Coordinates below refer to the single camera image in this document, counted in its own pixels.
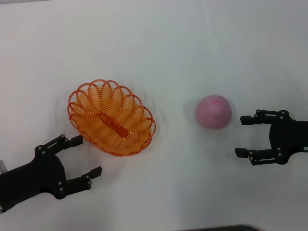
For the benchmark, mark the black rounded robot base edge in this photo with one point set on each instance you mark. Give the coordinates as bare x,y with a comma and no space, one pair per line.
221,228

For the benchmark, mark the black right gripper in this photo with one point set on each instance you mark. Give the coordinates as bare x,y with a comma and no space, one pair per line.
288,137

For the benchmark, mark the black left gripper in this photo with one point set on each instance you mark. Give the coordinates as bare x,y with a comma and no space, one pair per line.
36,173

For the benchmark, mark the pink peach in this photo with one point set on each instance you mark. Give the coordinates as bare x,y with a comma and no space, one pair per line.
213,113

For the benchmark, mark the orange woven plastic basket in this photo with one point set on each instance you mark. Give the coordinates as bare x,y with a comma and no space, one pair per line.
113,125

